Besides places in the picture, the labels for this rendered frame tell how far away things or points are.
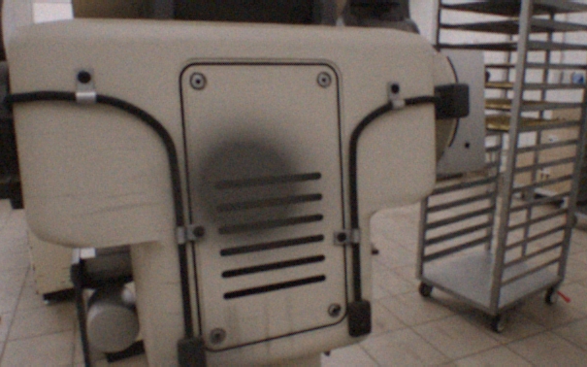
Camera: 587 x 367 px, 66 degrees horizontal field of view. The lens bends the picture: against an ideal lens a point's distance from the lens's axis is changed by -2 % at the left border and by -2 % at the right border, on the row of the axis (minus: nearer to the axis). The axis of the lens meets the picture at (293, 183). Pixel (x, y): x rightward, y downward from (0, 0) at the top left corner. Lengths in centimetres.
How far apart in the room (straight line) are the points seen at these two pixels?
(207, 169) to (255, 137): 4
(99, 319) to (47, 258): 225
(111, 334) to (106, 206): 20
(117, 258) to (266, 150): 23
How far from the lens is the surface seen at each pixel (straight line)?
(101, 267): 47
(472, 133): 46
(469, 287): 252
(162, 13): 29
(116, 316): 44
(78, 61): 27
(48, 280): 273
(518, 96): 210
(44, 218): 27
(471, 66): 47
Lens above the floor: 121
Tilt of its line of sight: 14 degrees down
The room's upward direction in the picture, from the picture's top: straight up
